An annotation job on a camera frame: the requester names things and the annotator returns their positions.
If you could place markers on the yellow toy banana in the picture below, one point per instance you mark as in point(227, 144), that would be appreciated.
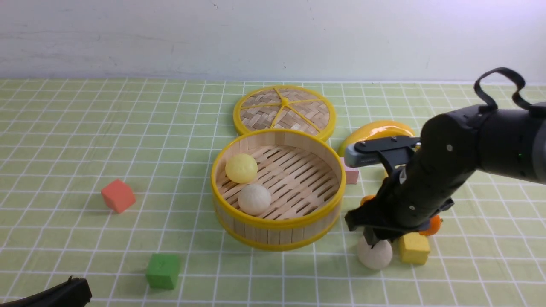
point(375, 130)

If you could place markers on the green foam cube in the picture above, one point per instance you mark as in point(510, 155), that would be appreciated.
point(163, 271)

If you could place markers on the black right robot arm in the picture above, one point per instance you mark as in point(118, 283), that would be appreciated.
point(425, 171)

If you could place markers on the white bun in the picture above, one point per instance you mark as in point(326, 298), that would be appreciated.
point(254, 199)
point(375, 257)

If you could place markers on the pink foam cube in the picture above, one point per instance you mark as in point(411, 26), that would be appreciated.
point(352, 174)

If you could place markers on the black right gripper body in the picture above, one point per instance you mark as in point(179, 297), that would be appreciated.
point(406, 201)

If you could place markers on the yellow foam cube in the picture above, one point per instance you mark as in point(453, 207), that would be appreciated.
point(414, 248)

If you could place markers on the yellow bun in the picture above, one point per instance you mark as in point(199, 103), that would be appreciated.
point(241, 168)

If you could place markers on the green checkered tablecloth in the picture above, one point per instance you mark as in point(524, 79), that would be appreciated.
point(62, 141)

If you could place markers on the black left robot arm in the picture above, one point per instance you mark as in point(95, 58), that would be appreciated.
point(75, 292)

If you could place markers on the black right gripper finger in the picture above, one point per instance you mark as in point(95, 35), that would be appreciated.
point(372, 236)

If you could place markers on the red foam cube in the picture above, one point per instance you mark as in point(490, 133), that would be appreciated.
point(118, 196)

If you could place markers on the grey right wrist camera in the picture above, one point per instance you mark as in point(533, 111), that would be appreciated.
point(357, 155)

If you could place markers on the bamboo steamer tray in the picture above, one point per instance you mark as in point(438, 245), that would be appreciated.
point(305, 178)

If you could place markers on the orange toy mango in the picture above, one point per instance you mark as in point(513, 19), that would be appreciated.
point(431, 228)

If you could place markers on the woven bamboo steamer lid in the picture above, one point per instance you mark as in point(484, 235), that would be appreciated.
point(285, 107)

